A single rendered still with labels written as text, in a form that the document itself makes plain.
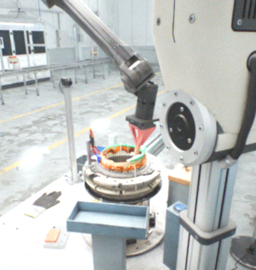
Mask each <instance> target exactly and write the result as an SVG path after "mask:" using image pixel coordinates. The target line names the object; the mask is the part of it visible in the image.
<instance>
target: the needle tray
mask: <svg viewBox="0 0 256 270"><path fill-rule="evenodd" d="M147 223H148V206H137V205H125V204H112V203H105V202H92V201H79V200H77V202H76V203H75V204H74V206H73V208H72V210H71V212H70V214H69V216H68V217H67V219H66V224H67V231H68V232H75V233H85V234H91V240H92V257H93V267H94V270H126V238H132V239H143V240H146V232H147Z"/></svg>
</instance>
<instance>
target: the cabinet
mask: <svg viewBox="0 0 256 270"><path fill-rule="evenodd" d="M188 196H189V186H187V185H184V184H180V183H177V182H174V181H170V180H169V181H168V196H167V208H168V207H169V206H171V205H173V204H175V203H176V202H178V201H179V202H181V203H183V204H185V205H187V206H188Z"/></svg>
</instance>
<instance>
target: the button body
mask: <svg viewBox="0 0 256 270"><path fill-rule="evenodd" d="M176 204H183V203H181V202H179V201H178V202H176V203H175V204H173V205H171V206H169V207H168V208H166V221H165V239H164V251H163V264H164V265H166V266H167V267H168V268H169V269H171V270H176V267H177V255H178V242H179V230H180V224H179V222H178V214H179V213H176V212H175V211H174V209H173V207H174V206H175V205H176ZM185 206H186V207H188V206H187V205H185Z"/></svg>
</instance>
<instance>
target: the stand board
mask: <svg viewBox="0 0 256 270"><path fill-rule="evenodd" d="M183 166H184V165H183V164H181V163H179V164H178V166H177V167H176V168H175V169H174V170H173V171H172V172H170V173H169V174H168V180H170V181H174V182H177V183H180V184H184V185H187V186H189V185H190V178H191V167H190V171H188V170H184V169H181V168H182V167H183Z"/></svg>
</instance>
